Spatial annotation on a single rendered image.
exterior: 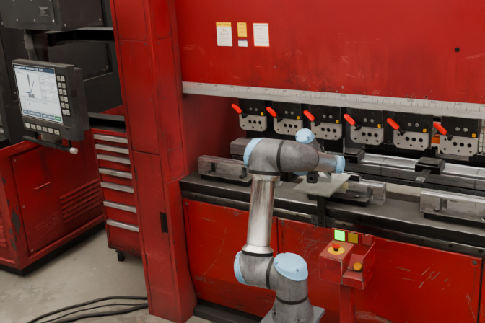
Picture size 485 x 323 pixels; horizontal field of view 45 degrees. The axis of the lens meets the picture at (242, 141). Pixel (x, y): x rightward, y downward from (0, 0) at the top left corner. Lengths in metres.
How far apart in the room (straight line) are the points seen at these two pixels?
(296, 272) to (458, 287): 0.93
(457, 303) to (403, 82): 1.00
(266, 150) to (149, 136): 1.16
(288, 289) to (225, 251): 1.18
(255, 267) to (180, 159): 1.23
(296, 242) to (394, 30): 1.13
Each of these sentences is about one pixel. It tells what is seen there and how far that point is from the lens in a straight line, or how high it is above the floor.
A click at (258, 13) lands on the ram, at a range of 2.81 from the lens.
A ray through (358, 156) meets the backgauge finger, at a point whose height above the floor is 1.02.
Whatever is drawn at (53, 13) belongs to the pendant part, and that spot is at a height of 1.83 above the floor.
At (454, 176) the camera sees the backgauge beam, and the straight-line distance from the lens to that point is 2.95.
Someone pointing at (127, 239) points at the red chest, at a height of 0.23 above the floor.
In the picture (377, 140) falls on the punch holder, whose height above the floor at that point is 1.19.
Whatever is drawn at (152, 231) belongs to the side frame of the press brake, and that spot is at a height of 0.58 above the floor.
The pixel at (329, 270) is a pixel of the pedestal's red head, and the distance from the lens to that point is 2.59.
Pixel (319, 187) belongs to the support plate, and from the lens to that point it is 2.69.
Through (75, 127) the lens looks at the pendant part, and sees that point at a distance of 2.81.
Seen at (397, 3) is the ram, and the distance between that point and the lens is 2.55.
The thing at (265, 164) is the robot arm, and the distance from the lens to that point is 2.07.
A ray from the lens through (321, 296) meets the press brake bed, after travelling 3.05.
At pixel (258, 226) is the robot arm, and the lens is 2.10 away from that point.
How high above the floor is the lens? 2.05
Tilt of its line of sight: 18 degrees down
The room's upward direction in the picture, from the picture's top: 4 degrees counter-clockwise
